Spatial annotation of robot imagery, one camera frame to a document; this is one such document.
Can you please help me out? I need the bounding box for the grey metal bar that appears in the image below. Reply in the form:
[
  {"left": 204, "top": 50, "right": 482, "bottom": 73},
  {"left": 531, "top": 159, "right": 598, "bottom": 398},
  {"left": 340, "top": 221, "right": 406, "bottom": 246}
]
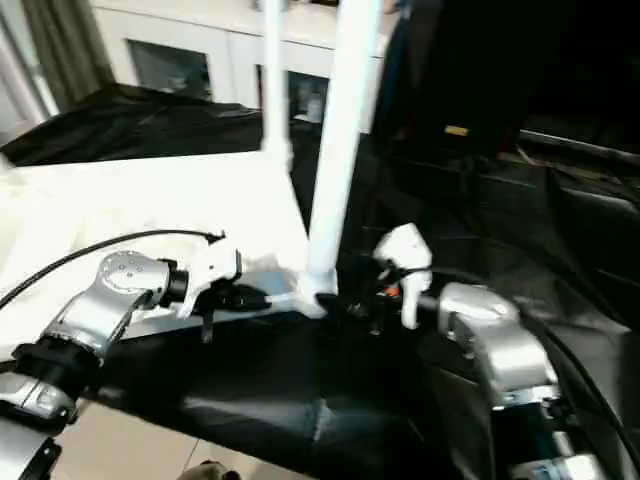
[{"left": 518, "top": 129, "right": 640, "bottom": 169}]

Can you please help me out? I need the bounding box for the white plastic table top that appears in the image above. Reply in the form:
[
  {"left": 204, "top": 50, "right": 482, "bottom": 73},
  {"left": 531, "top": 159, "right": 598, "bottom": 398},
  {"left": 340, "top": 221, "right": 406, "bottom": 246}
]
[{"left": 0, "top": 148, "right": 342, "bottom": 352}]

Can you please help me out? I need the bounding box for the black table mat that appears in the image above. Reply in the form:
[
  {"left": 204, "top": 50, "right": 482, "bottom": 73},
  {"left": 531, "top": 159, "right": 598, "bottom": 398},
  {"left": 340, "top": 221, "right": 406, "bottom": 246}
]
[{"left": 0, "top": 82, "right": 640, "bottom": 480}]

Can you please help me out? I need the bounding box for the black case with yellow label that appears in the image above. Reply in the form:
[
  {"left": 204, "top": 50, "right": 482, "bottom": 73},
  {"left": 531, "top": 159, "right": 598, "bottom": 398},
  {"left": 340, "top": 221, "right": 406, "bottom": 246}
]
[{"left": 369, "top": 0, "right": 529, "bottom": 154}]

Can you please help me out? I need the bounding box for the white sideboard cabinet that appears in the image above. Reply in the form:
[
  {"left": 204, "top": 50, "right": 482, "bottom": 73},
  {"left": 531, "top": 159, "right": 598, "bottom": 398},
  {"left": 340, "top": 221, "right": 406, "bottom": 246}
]
[{"left": 92, "top": 0, "right": 397, "bottom": 132}]

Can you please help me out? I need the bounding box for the grey curtain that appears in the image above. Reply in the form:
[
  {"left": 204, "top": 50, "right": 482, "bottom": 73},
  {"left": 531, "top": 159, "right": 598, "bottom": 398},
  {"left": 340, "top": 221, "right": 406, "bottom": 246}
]
[{"left": 19, "top": 0, "right": 117, "bottom": 104}]

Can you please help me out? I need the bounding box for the white plastic table leg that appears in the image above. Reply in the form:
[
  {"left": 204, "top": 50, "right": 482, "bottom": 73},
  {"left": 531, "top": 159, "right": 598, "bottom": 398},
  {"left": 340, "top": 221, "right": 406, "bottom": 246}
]
[
  {"left": 301, "top": 0, "right": 387, "bottom": 304},
  {"left": 258, "top": 0, "right": 295, "bottom": 167}
]

